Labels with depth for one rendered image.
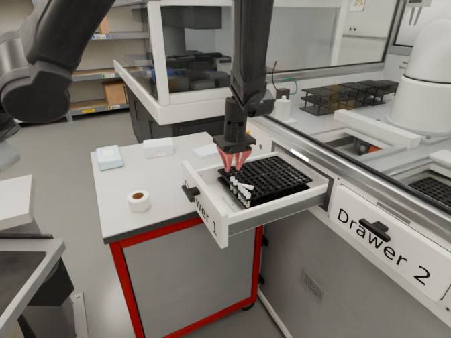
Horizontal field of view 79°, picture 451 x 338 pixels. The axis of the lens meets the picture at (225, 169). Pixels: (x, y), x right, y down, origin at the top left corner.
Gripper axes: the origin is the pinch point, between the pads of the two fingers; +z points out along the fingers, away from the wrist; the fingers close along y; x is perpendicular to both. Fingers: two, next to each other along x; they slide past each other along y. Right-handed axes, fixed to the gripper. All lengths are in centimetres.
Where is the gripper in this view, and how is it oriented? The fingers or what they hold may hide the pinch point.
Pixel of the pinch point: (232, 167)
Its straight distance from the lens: 77.0
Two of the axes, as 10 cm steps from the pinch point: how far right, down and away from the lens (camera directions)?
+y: -9.0, 1.9, -4.0
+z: -0.5, 8.6, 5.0
